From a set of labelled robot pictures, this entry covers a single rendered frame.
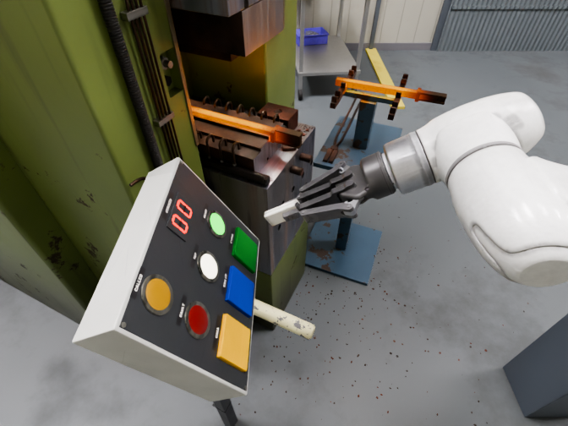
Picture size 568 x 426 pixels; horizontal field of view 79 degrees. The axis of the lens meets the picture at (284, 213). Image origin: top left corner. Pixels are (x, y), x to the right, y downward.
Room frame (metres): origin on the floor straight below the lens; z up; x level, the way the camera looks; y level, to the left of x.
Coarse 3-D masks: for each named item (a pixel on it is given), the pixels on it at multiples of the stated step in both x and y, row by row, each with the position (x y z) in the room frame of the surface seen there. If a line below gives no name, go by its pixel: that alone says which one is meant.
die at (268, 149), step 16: (224, 112) 1.05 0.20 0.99; (240, 112) 1.05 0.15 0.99; (208, 128) 0.95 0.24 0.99; (224, 128) 0.95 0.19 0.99; (240, 128) 0.94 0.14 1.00; (224, 144) 0.88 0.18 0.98; (240, 144) 0.87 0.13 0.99; (256, 144) 0.87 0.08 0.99; (272, 144) 0.91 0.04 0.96; (224, 160) 0.85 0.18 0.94; (240, 160) 0.82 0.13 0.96; (256, 160) 0.82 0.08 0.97
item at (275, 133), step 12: (192, 108) 1.05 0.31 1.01; (216, 120) 0.99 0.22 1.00; (228, 120) 0.97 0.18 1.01; (240, 120) 0.97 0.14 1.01; (264, 132) 0.91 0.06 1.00; (276, 132) 0.90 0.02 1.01; (288, 132) 0.89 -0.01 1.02; (300, 132) 0.89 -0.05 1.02; (288, 144) 0.88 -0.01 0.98; (300, 144) 0.87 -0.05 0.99
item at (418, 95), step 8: (336, 80) 1.29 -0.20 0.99; (344, 80) 1.29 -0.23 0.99; (352, 80) 1.29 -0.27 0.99; (360, 80) 1.29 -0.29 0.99; (352, 88) 1.27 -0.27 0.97; (360, 88) 1.26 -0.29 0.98; (368, 88) 1.25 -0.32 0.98; (376, 88) 1.24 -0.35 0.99; (384, 88) 1.23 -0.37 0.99; (392, 88) 1.22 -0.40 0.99; (400, 88) 1.22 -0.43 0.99; (408, 96) 1.19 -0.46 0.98; (416, 96) 1.18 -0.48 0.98; (424, 96) 1.18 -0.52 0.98; (432, 96) 1.17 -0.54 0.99; (440, 96) 1.15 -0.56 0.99
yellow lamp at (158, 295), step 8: (152, 280) 0.27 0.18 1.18; (160, 280) 0.27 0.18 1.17; (152, 288) 0.25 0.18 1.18; (160, 288) 0.26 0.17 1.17; (168, 288) 0.27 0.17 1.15; (152, 296) 0.24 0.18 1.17; (160, 296) 0.25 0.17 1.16; (168, 296) 0.26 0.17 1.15; (152, 304) 0.23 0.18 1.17; (160, 304) 0.24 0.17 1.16; (168, 304) 0.25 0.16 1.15
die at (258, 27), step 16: (272, 0) 0.93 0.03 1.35; (176, 16) 0.88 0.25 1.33; (192, 16) 0.86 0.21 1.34; (208, 16) 0.84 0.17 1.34; (240, 16) 0.81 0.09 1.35; (256, 16) 0.86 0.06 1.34; (272, 16) 0.93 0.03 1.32; (176, 32) 0.89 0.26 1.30; (192, 32) 0.87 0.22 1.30; (208, 32) 0.84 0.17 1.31; (224, 32) 0.83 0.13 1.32; (240, 32) 0.81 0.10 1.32; (256, 32) 0.85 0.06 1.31; (272, 32) 0.93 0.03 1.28; (208, 48) 0.85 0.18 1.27; (224, 48) 0.83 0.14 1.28; (240, 48) 0.81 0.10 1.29; (256, 48) 0.85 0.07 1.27
